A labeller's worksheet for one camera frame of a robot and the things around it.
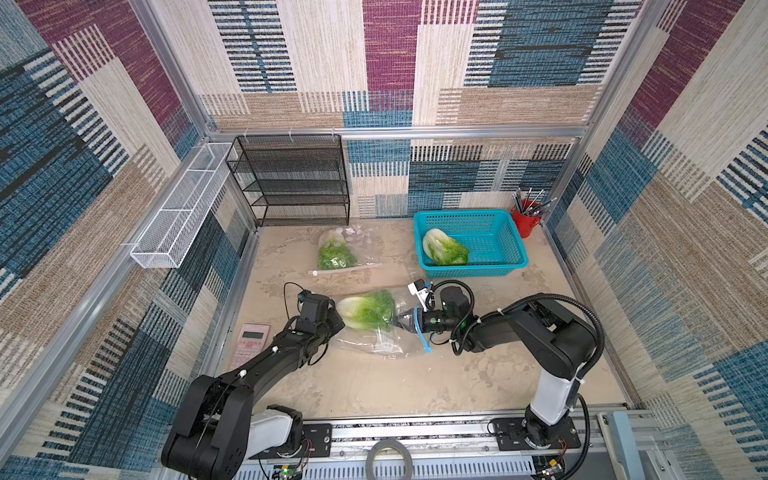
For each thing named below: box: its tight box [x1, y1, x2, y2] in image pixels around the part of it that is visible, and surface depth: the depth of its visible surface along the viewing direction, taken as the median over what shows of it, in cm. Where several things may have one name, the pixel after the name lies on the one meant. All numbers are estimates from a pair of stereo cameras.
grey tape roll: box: [366, 440, 413, 480], surface depth 71 cm
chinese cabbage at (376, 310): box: [336, 290, 397, 333], surface depth 89 cm
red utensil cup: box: [512, 200, 541, 238], surface depth 111 cm
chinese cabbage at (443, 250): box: [422, 228, 470, 266], surface depth 104 cm
